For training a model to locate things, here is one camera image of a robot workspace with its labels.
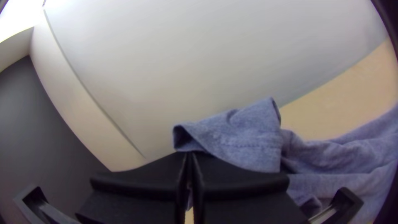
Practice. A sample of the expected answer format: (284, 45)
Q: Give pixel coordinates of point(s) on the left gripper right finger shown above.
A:
(242, 196)

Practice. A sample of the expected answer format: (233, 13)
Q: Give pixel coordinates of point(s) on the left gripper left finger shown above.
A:
(140, 193)

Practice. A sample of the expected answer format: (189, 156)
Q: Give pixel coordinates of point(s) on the blue t-shirt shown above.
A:
(248, 137)

